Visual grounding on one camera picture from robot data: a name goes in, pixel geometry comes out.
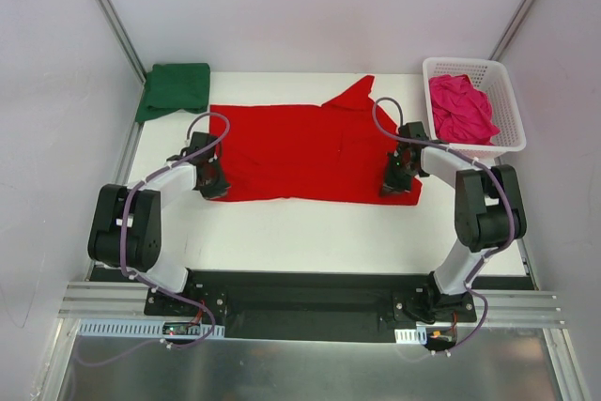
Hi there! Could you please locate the folded green t shirt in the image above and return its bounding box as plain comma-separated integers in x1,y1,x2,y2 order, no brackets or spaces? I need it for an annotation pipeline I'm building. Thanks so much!
135,63,210,124

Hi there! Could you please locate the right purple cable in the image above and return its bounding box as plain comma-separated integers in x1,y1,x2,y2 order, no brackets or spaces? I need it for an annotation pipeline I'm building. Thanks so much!
371,97,523,358

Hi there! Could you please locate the left white cable duct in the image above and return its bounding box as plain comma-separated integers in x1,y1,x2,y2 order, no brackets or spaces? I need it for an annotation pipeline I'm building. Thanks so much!
79,319,225,340

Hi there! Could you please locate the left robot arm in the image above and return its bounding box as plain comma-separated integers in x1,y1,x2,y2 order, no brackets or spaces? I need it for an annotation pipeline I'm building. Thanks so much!
87,131,230,316

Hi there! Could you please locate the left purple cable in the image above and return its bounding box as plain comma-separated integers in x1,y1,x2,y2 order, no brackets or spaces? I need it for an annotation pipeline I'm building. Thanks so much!
74,112,232,367

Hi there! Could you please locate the pink t shirt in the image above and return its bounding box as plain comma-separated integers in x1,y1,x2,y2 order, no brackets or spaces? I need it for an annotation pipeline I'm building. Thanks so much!
429,74,500,146

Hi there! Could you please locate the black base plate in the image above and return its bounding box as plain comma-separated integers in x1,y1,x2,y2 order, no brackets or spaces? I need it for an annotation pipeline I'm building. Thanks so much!
88,267,538,341

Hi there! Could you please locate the white cable duct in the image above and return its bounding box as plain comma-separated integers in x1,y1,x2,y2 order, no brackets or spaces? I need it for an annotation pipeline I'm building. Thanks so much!
394,327,427,346
79,319,225,340

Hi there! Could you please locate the right white cable duct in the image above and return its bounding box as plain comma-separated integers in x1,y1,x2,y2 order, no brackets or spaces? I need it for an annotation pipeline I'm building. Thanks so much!
394,327,427,346

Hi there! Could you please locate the aluminium frame rail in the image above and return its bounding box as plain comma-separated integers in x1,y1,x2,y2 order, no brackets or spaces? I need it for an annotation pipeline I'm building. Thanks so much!
58,282,147,318

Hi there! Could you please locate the red t shirt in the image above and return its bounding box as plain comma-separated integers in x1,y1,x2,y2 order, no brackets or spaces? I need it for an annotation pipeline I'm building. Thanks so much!
209,75,422,207

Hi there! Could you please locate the purple cable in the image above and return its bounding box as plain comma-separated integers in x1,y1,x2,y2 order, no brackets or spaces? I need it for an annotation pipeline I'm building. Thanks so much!
74,112,232,367
371,97,523,358

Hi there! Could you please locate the white plastic basket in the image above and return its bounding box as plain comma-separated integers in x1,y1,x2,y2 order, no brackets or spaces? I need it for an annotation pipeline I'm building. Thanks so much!
423,57,526,160

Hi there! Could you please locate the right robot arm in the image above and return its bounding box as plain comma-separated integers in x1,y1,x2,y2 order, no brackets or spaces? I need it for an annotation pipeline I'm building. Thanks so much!
380,122,527,324

